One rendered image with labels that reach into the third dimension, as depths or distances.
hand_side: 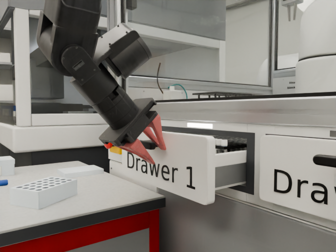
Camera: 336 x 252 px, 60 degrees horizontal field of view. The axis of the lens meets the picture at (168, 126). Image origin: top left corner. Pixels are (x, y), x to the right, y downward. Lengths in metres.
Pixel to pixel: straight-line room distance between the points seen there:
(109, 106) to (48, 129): 0.86
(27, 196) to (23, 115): 0.63
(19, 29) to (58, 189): 0.77
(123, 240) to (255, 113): 0.41
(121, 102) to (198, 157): 0.15
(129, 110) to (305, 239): 0.34
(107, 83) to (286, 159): 0.30
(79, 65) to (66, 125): 0.94
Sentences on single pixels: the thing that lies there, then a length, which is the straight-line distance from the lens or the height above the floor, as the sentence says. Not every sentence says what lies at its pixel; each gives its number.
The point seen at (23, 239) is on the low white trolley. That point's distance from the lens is 0.63.
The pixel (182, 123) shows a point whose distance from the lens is 0.69.
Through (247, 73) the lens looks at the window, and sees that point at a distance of 0.58.
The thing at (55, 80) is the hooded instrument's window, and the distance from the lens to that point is 1.35.
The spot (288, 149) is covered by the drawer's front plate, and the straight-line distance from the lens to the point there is 0.49.
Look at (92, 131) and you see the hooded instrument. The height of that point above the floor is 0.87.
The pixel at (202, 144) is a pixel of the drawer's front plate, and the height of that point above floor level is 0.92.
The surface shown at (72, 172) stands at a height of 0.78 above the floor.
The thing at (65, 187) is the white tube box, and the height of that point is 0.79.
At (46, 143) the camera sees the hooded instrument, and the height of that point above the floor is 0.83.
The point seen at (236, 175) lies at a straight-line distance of 0.55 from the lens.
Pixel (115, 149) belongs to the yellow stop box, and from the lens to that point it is 0.89.
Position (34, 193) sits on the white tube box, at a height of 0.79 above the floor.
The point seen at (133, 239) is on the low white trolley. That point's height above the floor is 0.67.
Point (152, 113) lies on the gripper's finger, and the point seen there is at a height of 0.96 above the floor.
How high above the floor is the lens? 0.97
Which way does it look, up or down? 3 degrees down
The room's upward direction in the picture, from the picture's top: straight up
